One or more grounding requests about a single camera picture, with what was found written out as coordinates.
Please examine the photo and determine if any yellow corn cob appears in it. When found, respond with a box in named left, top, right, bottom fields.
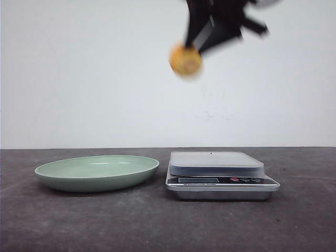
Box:
left=169, top=43, right=203, bottom=78

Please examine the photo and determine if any light green plate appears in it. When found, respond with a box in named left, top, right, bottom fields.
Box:
left=34, top=155, right=160, bottom=193

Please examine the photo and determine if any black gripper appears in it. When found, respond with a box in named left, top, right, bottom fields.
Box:
left=185, top=0, right=268, bottom=54

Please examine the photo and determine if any silver digital kitchen scale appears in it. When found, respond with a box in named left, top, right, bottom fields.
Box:
left=165, top=151, right=280, bottom=201

